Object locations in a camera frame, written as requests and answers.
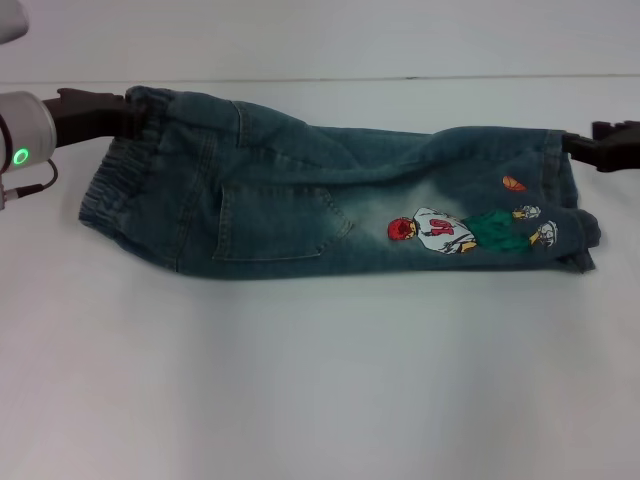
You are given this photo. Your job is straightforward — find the black wrist cable with plug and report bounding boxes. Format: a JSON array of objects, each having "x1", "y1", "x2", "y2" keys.
[{"x1": 0, "y1": 159, "x2": 59, "y2": 202}]

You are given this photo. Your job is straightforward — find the blue denim shorts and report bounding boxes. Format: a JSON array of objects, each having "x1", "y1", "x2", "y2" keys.
[{"x1": 77, "y1": 84, "x2": 601, "y2": 275}]

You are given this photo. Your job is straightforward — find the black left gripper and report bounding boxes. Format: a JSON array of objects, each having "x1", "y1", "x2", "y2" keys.
[{"x1": 42, "y1": 87, "x2": 152, "y2": 150}]

